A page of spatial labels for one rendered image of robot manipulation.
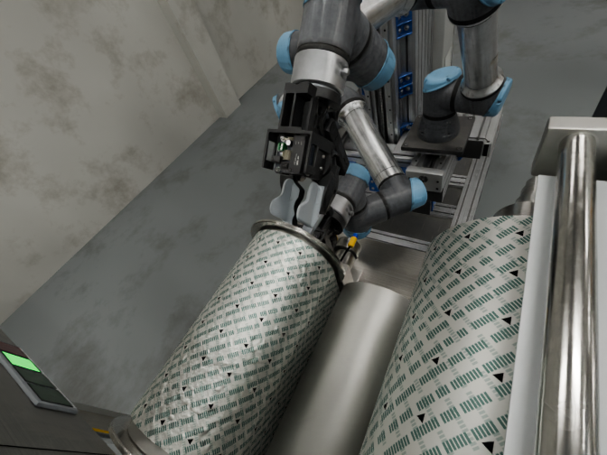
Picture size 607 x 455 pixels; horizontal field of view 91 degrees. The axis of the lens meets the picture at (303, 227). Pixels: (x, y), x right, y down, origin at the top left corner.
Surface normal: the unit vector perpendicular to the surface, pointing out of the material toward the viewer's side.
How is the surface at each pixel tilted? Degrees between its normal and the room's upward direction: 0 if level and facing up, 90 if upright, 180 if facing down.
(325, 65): 53
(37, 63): 90
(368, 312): 2
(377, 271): 0
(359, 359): 8
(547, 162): 90
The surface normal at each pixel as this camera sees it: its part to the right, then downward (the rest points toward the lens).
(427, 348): -0.77, -0.60
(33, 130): 0.83, 0.22
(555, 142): -0.46, 0.75
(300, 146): -0.50, 0.00
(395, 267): -0.27, -0.63
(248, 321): 0.15, -0.46
